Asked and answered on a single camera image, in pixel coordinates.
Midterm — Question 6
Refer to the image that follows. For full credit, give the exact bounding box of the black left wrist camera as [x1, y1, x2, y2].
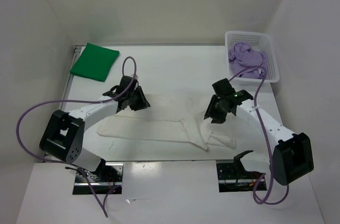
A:
[103, 75, 138, 98]

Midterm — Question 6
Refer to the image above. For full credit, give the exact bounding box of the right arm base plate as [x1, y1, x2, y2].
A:
[216, 160, 262, 193]

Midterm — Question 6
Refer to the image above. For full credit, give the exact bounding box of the green t shirt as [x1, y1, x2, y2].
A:
[70, 43, 120, 82]

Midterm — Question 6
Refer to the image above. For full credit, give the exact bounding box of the white plastic basket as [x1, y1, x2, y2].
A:
[225, 31, 280, 83]

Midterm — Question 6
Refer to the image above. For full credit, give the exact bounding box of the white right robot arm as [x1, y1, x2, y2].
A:
[204, 89, 314, 185]

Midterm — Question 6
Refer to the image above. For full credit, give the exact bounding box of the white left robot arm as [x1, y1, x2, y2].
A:
[39, 86, 150, 182]

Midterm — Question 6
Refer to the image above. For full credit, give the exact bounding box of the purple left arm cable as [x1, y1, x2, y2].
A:
[16, 56, 139, 218]

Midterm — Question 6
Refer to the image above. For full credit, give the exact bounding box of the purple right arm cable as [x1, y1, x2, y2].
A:
[228, 66, 290, 205]

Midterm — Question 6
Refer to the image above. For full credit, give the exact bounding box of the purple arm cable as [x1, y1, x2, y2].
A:
[16, 56, 139, 218]
[228, 66, 290, 205]

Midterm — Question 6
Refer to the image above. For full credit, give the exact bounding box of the white t shirt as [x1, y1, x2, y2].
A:
[97, 94, 236, 150]

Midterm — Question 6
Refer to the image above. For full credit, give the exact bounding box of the lavender t shirt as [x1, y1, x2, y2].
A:
[228, 42, 268, 80]

